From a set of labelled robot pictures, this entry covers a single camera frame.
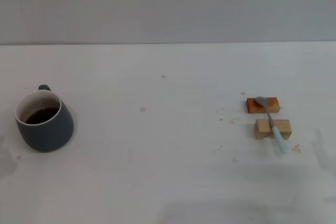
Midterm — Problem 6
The reddish brown wooden block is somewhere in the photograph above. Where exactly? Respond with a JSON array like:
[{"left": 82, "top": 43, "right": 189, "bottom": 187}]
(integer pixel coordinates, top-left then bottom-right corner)
[{"left": 246, "top": 97, "right": 281, "bottom": 114}]

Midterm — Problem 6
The dark grey ceramic cup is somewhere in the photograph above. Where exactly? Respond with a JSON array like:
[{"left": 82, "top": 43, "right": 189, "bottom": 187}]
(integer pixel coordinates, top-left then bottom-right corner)
[{"left": 14, "top": 84, "right": 75, "bottom": 153}]

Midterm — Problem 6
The light wooden notched block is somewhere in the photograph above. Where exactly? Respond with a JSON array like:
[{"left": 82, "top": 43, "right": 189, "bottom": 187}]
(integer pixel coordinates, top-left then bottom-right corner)
[{"left": 253, "top": 119, "right": 292, "bottom": 140}]

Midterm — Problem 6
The blue handled metal spoon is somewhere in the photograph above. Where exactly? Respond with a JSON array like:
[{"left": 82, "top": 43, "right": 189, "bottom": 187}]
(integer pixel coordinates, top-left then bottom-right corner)
[{"left": 255, "top": 96, "right": 289, "bottom": 154}]

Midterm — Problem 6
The dark brown coffee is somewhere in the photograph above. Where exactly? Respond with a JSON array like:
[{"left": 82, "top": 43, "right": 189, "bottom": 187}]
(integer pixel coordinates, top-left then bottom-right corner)
[{"left": 25, "top": 107, "right": 60, "bottom": 125}]

